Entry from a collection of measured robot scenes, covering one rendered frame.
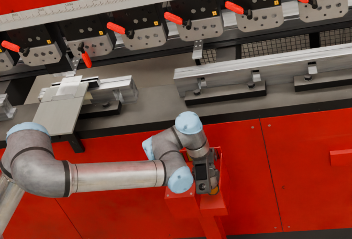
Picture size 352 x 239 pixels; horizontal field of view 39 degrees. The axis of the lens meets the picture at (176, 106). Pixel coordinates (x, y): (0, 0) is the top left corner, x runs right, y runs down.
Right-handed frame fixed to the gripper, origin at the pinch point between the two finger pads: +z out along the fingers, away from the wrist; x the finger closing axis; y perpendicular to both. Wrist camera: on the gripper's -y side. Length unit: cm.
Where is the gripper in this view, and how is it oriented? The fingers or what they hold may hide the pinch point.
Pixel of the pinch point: (211, 188)
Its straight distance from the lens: 176.6
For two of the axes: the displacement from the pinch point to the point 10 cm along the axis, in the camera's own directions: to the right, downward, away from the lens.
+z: 2.7, 6.6, 7.0
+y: 0.8, -7.4, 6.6
